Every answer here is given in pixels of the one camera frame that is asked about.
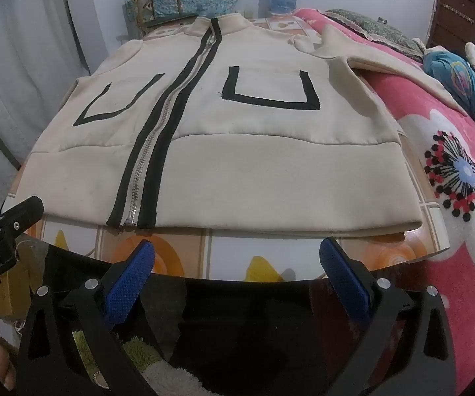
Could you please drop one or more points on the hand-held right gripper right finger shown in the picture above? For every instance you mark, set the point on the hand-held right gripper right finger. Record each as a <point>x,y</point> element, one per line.
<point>345,280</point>

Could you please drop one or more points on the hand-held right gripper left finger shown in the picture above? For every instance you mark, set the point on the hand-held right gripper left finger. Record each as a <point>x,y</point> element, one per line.
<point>132,284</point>

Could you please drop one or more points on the cream zip jacket black trim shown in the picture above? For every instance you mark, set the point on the cream zip jacket black trim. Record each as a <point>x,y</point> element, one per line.
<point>241,152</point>

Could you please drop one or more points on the yellow wooden box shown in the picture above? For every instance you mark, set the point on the yellow wooden box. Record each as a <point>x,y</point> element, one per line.
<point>12,293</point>

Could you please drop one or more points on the green white shaggy mat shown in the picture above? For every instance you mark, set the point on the green white shaggy mat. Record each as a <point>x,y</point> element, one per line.
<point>159,373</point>

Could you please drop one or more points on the pink floral blanket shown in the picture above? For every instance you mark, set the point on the pink floral blanket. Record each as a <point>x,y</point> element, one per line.
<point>440,255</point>

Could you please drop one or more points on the white curtain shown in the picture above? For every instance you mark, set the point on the white curtain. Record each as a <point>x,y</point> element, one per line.
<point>27,70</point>

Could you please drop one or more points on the wooden chair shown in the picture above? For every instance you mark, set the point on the wooden chair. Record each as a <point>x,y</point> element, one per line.
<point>171,18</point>

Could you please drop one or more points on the green patterned pillow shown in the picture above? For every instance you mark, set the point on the green patterned pillow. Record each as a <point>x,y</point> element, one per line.
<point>373,29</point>

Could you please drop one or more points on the brown wooden cabinet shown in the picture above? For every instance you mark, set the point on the brown wooden cabinet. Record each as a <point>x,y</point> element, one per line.
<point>452,16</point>

